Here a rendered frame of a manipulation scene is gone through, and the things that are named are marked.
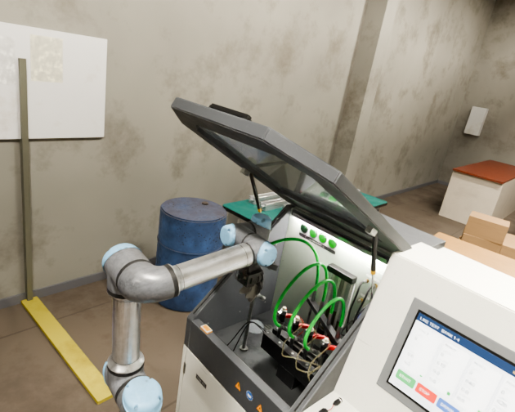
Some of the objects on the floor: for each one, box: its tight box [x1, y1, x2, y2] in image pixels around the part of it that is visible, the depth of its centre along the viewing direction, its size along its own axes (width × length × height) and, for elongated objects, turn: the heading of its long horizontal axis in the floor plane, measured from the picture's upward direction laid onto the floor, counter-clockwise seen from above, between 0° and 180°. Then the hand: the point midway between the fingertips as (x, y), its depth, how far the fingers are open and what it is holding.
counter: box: [439, 159, 515, 225], centre depth 801 cm, size 82×257×91 cm, turn 113°
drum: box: [155, 197, 227, 311], centre depth 360 cm, size 58×58×87 cm
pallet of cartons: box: [459, 211, 515, 284], centre depth 563 cm, size 113×90×64 cm
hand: (251, 297), depth 159 cm, fingers closed
